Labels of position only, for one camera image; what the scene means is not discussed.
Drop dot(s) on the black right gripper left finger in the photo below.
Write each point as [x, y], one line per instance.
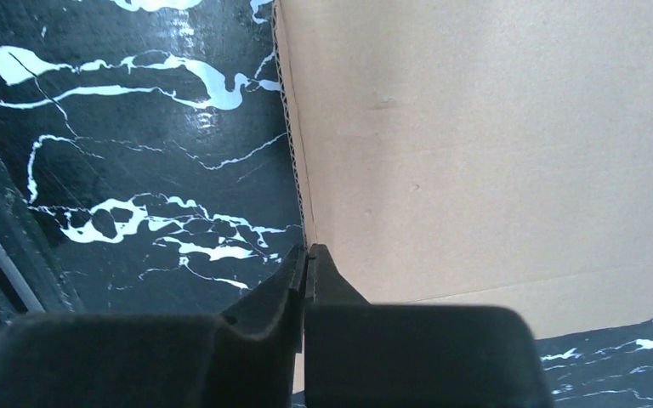
[241, 357]

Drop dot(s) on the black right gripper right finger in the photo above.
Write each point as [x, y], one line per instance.
[362, 354]

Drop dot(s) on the brown cardboard box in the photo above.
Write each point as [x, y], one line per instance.
[496, 152]

